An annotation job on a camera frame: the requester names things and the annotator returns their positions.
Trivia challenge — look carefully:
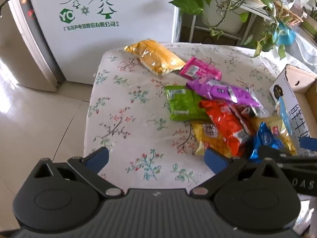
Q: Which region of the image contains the white refrigerator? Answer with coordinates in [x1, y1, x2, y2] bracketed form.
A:
[4, 0, 182, 92]

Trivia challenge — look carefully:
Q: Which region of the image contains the dark blue snack packet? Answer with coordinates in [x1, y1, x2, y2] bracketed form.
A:
[249, 122, 285, 159]

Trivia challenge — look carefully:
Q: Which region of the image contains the lime green snack packet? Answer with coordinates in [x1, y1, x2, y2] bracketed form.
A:
[165, 85, 211, 122]

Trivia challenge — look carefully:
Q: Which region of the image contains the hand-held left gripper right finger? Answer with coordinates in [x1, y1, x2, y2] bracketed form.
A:
[190, 147, 283, 196]

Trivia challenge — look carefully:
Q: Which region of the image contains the cardboard box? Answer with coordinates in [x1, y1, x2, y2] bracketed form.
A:
[269, 64, 317, 156]

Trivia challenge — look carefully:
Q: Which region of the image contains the large yellow snack packet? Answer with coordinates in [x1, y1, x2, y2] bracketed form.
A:
[124, 39, 186, 77]

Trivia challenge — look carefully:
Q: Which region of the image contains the white plant stand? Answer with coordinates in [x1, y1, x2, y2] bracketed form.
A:
[191, 0, 280, 47]

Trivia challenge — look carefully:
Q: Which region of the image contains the purple snack packet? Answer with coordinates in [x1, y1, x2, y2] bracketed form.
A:
[186, 77, 269, 117]

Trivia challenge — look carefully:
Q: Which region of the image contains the small golden snack packet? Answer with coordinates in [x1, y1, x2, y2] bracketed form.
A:
[250, 115, 298, 155]

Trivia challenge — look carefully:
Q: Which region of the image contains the pink snack packet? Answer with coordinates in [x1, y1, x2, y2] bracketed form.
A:
[180, 57, 222, 80]

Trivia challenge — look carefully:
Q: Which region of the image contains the wicker basket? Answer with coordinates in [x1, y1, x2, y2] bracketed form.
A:
[274, 0, 307, 26]

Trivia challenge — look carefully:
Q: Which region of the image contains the green flower pot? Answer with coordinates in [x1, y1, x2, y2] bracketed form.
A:
[301, 15, 317, 31]

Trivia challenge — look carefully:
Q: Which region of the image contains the orange snack packet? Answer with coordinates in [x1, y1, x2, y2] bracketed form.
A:
[199, 100, 255, 157]

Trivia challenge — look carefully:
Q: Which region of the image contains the white plant pot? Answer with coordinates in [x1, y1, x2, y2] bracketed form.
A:
[203, 0, 250, 34]

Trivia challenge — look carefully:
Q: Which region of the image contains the yellow waffle snack packet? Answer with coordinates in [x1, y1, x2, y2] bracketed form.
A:
[192, 121, 234, 156]

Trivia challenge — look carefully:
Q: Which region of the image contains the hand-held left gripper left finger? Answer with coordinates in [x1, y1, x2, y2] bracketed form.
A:
[31, 147, 122, 196]

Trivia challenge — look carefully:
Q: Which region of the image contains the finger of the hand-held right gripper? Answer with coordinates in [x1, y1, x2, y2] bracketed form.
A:
[259, 146, 317, 169]
[300, 136, 317, 152]

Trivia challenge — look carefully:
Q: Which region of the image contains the floral tablecloth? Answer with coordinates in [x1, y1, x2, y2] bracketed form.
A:
[83, 42, 285, 194]

